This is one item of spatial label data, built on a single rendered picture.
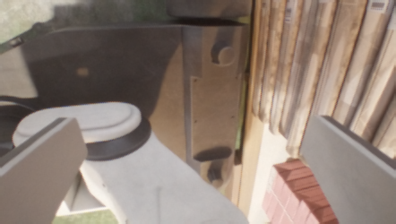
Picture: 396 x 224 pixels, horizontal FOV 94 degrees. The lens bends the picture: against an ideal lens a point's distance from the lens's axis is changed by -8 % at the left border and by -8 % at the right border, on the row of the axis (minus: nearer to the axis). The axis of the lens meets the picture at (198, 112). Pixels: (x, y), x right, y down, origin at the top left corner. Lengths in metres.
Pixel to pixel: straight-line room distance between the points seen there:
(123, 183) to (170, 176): 0.07
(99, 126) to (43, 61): 0.21
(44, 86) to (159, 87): 0.24
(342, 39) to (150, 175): 0.36
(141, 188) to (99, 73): 0.27
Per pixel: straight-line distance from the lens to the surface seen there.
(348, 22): 0.39
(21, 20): 0.69
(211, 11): 0.43
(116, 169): 0.33
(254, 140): 0.76
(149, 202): 0.28
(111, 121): 0.35
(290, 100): 0.52
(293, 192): 0.83
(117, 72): 0.47
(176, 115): 0.51
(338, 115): 0.42
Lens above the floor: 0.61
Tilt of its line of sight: 58 degrees down
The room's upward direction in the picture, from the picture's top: 155 degrees clockwise
